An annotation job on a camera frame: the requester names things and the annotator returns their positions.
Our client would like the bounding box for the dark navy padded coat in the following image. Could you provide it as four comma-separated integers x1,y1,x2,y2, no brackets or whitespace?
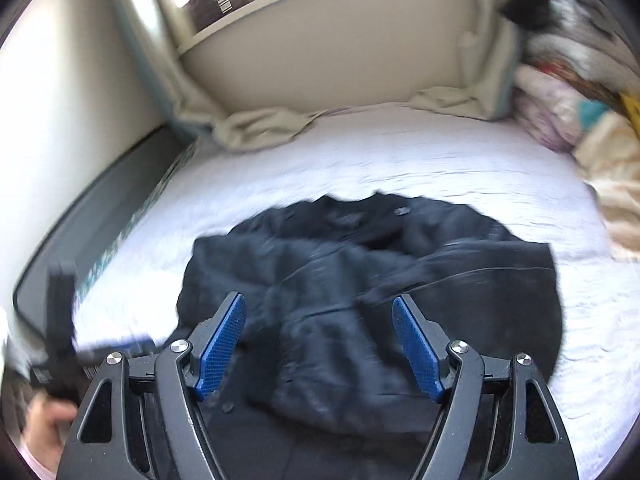
177,194,563,479

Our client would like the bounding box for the person's left hand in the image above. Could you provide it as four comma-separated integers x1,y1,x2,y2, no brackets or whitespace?
18,392,77,479

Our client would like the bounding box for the grey padded headboard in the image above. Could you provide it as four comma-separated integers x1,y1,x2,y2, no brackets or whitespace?
13,126,184,337

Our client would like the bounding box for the green floral bed sheet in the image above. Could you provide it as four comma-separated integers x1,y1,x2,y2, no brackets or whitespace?
74,142,196,309

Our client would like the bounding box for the white quilted bed cover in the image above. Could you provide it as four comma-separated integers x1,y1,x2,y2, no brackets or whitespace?
74,104,639,479

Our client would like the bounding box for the cream folded blanket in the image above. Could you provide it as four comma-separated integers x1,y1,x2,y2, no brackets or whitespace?
573,112,639,262

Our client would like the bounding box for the pink floral folded quilt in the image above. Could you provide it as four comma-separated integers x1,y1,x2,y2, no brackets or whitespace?
512,64,610,153

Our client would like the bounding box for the beige right curtain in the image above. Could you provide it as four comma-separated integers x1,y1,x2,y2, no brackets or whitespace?
408,0,522,122

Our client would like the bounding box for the beige curtain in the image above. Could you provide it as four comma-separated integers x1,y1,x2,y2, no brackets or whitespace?
408,0,522,122
111,0,326,153

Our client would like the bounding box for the yellow patterned pillow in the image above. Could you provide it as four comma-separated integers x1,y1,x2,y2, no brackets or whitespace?
620,92,640,136

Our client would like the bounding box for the beige left curtain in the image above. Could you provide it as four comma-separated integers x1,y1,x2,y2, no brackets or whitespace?
111,0,326,153

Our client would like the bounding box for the dark jar, pink lid, left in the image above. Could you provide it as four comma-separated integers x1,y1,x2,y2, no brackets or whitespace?
186,0,224,32

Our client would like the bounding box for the grey dotted folded quilt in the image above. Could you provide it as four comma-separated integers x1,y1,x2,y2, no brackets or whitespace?
525,0,639,96

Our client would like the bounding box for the black garment on pile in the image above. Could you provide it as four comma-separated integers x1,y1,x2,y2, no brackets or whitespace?
500,0,551,32

